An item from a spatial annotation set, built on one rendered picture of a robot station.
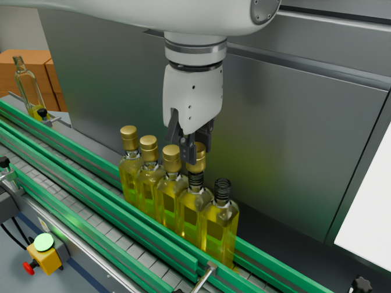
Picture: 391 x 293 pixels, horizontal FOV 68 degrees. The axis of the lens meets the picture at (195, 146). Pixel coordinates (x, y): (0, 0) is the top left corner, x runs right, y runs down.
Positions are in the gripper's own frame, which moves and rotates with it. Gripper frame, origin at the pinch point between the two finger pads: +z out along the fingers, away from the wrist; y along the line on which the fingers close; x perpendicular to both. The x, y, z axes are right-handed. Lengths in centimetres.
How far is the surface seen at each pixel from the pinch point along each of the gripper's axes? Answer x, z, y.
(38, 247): -34, 35, 21
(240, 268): 10.5, 31.5, -2.8
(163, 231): -5.7, 23.6, 4.2
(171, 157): -4.7, 4.0, 1.2
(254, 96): 4.2, -5.9, -12.1
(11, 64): -258, 68, -72
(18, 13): -381, 54, -146
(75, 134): -66, 32, -13
